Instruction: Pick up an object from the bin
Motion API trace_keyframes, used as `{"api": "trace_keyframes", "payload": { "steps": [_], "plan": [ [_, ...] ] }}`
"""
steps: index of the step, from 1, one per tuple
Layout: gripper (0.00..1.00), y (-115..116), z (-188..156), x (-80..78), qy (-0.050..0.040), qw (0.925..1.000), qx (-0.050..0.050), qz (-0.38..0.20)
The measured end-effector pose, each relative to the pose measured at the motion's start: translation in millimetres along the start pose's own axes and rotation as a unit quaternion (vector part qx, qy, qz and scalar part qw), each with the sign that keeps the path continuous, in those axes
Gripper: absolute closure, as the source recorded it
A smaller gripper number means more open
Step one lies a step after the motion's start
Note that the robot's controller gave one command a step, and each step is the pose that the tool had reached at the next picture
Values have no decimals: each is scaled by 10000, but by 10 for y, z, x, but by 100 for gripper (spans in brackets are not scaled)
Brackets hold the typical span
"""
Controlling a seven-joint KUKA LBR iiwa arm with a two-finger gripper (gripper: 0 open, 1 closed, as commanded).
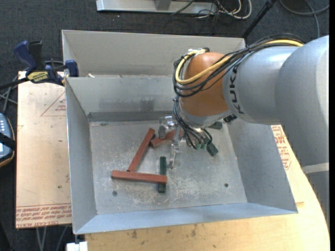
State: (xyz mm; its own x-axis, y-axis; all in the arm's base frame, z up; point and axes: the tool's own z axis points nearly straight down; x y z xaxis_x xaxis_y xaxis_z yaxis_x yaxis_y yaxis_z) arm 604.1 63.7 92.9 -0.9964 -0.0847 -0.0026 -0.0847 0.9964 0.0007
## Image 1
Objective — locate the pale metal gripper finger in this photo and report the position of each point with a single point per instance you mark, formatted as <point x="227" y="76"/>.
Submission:
<point x="178" y="155"/>
<point x="171" y="158"/>

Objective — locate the dark green flat block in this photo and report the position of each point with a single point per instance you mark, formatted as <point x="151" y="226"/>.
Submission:
<point x="162" y="166"/>
<point x="213" y="148"/>

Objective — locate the red-brown flat block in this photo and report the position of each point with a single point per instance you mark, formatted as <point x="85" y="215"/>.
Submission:
<point x="160" y="141"/>
<point x="138" y="177"/>
<point x="141" y="150"/>

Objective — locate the grey metal bin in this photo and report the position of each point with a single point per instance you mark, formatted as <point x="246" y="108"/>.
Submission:
<point x="199" y="182"/>

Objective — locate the brown cardboard board red print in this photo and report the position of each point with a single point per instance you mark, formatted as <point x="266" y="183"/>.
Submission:
<point x="42" y="153"/>

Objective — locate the black cylinder on white bracket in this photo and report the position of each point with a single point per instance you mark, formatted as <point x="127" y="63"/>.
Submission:
<point x="230" y="118"/>

